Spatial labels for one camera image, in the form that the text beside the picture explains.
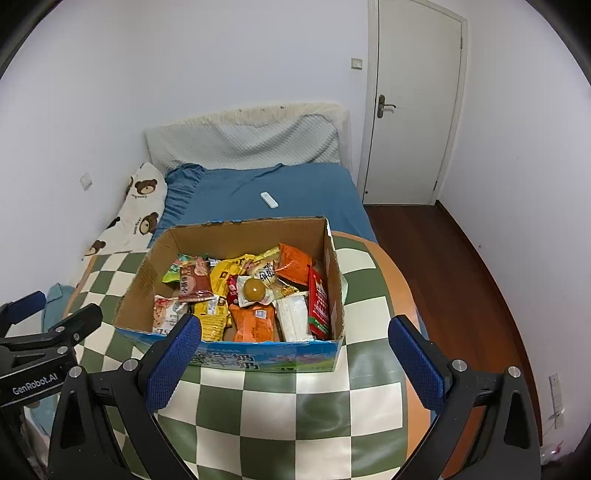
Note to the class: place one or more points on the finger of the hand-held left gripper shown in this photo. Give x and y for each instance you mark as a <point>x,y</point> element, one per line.
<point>81,321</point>
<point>25,307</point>

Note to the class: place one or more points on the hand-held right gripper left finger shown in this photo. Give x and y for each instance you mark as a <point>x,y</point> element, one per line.
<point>175,360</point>

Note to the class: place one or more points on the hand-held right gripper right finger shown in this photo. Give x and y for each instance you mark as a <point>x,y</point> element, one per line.
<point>415,364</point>

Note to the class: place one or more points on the pinkish white snack packet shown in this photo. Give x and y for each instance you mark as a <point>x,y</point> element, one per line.
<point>167,316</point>

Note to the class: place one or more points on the yellow striped snack packet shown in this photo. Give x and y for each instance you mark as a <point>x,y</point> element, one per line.
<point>212,321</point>

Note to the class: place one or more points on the brown red snack packet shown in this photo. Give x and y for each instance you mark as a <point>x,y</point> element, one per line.
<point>194,284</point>

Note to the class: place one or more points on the orange packet with blue label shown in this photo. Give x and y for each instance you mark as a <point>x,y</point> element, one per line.
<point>251,325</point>

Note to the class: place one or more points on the green candy packet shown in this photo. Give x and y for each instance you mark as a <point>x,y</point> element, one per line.
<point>171,274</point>

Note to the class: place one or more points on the small red snack packet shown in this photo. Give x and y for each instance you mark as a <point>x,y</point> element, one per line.
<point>232,290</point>

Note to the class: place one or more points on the cardboard box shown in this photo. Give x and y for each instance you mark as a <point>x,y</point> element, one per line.
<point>277,360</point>

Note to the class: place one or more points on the orange jelly cup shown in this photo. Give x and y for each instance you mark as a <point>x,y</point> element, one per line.
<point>254,290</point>

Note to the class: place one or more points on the red packet with green edge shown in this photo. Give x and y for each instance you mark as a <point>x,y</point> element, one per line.
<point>318,300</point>

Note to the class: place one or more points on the clear biscuit packet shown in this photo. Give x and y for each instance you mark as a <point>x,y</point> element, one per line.
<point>267,273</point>

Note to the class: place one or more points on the orange snack packet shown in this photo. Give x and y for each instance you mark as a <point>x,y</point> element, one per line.
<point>293,263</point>

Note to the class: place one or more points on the green checkered blanket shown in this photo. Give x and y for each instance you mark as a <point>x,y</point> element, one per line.
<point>300,415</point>

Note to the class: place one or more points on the bear print pillow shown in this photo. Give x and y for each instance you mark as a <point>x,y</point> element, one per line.
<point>143,203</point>

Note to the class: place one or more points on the white power outlet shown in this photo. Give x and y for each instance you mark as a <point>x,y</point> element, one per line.
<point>555,392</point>

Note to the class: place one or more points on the white remote control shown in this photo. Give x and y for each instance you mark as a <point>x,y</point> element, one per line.
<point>268,199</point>

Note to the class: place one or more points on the blue bed sheet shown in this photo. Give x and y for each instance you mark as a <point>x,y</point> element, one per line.
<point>300,194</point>

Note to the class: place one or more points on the white door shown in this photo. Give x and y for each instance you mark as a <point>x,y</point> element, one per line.
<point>406,152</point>

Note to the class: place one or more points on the white quilted headboard cushion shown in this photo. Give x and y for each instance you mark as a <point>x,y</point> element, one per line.
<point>254,138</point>

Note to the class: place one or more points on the white wall socket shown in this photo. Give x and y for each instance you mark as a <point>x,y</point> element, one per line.
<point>86,181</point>

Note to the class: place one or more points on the white light switch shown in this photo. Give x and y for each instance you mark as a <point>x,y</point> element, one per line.
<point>356,63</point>

